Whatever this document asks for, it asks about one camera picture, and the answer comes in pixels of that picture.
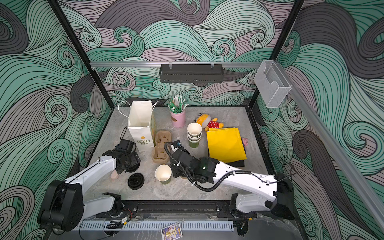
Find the wrapped straws bundle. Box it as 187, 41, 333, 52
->
167, 95, 189, 114

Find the stack of black lids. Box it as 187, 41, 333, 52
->
127, 173, 145, 190

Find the yellow plush toy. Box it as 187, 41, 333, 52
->
194, 113, 224, 132

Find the black wall shelf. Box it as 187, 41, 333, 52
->
159, 64, 224, 84

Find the colourful card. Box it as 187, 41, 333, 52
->
161, 223, 183, 240

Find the green paper coffee cup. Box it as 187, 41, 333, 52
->
155, 165, 172, 185

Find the yellow napkin stack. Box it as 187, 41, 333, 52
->
207, 128, 247, 163

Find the white paper bag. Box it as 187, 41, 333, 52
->
118, 101, 158, 152

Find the clear acrylic wall holder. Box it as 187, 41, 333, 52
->
254, 60, 292, 109

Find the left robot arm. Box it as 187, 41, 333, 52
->
37, 139, 141, 232

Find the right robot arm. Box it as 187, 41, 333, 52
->
166, 149, 295, 220

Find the brown cardboard cup carrier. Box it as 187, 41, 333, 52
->
152, 130, 172, 164

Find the stack of paper cups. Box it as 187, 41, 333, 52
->
187, 123, 202, 148

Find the pink small object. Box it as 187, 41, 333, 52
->
110, 170, 120, 180

